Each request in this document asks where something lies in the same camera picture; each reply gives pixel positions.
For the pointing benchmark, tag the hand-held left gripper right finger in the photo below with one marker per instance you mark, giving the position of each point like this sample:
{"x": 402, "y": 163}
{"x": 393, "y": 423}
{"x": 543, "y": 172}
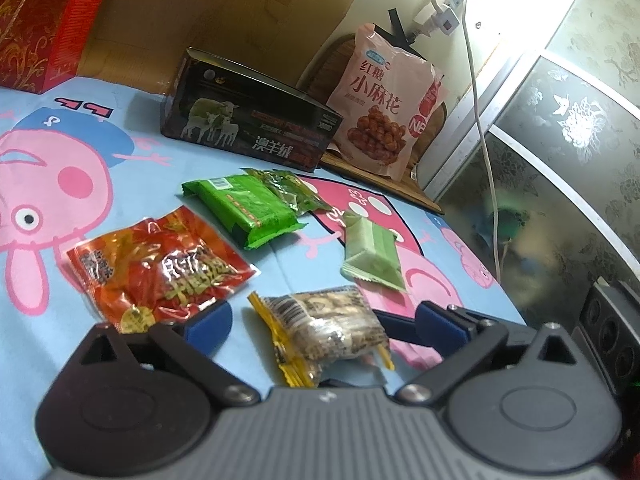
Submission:
{"x": 442, "y": 327}

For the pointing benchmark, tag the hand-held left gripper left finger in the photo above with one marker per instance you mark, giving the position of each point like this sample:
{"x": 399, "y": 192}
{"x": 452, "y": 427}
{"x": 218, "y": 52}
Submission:
{"x": 207, "y": 322}

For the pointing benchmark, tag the red foil snack packet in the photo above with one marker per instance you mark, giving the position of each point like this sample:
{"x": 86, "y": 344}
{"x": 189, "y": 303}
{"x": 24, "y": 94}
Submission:
{"x": 150, "y": 270}

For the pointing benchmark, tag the pale green wafer packet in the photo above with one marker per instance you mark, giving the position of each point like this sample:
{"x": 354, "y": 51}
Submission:
{"x": 372, "y": 252}

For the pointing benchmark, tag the clear yellow-edged mooncake packet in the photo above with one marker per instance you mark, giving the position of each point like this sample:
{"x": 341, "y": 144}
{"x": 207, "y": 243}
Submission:
{"x": 325, "y": 325}

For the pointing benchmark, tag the bright green snack packet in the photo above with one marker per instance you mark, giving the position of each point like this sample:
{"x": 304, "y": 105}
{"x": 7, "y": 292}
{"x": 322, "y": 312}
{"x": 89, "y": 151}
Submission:
{"x": 245, "y": 205}

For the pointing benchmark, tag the crinkly translucent green snack packet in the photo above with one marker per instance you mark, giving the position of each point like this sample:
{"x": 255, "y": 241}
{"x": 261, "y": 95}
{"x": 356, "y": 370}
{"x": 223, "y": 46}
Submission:
{"x": 295, "y": 190}

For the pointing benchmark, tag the black cardboard box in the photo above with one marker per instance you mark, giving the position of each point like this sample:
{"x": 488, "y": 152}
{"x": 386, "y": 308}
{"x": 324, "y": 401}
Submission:
{"x": 260, "y": 125}

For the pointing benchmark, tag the cartoon pig printed blanket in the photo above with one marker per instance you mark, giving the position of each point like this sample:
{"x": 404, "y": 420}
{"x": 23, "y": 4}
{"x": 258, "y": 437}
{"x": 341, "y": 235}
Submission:
{"x": 150, "y": 185}

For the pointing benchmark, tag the black panel with round holes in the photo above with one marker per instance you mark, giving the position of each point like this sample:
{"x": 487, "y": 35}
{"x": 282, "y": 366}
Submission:
{"x": 610, "y": 330}

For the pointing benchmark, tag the large pink snack bag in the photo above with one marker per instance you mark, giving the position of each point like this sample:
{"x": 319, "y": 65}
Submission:
{"x": 380, "y": 100}

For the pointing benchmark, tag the frosted floral glass door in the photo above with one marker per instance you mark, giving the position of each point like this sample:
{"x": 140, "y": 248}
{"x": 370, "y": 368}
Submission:
{"x": 575, "y": 110}

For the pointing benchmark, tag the brown seat cushion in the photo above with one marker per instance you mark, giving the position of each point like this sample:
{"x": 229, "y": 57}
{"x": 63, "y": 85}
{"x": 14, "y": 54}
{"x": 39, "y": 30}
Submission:
{"x": 327, "y": 67}

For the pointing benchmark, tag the black tape cross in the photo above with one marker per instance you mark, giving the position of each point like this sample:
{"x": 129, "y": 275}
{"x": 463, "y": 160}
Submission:
{"x": 397, "y": 25}

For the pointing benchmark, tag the wood pattern board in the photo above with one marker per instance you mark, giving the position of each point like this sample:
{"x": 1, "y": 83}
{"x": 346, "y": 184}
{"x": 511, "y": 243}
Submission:
{"x": 225, "y": 10}

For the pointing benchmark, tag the white power strip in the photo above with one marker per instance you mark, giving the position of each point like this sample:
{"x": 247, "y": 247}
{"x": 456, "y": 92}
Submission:
{"x": 452, "y": 0}

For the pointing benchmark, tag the red gift box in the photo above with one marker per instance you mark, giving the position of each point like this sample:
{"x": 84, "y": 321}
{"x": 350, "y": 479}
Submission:
{"x": 45, "y": 25}

